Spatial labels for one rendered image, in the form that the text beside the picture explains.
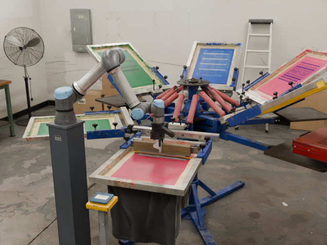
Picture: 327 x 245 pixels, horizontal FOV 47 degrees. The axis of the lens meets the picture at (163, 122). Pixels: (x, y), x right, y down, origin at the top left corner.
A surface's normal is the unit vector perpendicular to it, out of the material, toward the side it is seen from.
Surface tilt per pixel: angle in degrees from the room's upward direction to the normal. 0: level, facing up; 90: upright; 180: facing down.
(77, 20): 90
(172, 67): 90
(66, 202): 90
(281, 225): 0
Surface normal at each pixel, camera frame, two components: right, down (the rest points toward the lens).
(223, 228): 0.00, -0.96
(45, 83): 0.95, 0.09
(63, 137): -0.50, 0.25
